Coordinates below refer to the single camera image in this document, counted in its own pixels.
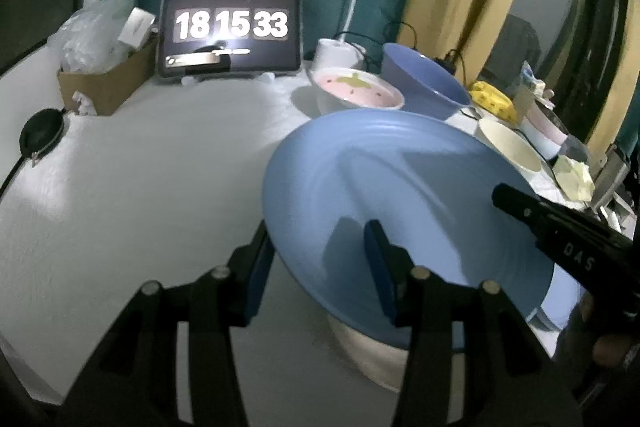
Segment grey folded cloth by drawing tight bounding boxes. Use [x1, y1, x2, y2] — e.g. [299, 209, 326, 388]
[559, 134, 589, 164]

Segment snack bags in bowl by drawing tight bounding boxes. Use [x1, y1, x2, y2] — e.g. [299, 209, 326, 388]
[513, 61, 554, 112]

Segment dark blue bowl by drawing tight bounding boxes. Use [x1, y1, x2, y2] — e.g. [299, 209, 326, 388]
[380, 42, 471, 120]

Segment tablet showing clock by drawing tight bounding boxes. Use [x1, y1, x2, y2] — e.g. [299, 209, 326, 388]
[156, 0, 303, 79]

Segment cream bowl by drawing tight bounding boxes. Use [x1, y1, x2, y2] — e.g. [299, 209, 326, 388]
[474, 118, 542, 181]

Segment light blue plate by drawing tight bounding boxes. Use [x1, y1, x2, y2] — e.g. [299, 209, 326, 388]
[262, 109, 553, 349]

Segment pink strawberry bowl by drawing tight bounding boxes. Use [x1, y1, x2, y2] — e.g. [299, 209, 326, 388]
[309, 66, 405, 115]

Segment cardboard box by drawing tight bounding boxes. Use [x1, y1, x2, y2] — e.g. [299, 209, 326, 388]
[56, 41, 157, 116]

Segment steel travel mug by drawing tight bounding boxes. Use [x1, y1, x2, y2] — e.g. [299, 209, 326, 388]
[590, 143, 630, 211]

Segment white small box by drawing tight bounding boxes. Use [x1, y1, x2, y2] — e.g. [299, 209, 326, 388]
[117, 8, 155, 51]

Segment clear plastic bag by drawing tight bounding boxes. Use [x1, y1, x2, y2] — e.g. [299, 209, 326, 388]
[47, 0, 134, 75]

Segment black power adapter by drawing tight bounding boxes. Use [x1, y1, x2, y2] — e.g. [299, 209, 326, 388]
[434, 49, 459, 76]

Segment black round pouch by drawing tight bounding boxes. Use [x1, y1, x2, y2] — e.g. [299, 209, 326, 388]
[18, 108, 65, 165]

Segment beige plate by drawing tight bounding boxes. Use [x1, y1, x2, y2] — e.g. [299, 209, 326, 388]
[328, 315, 408, 393]

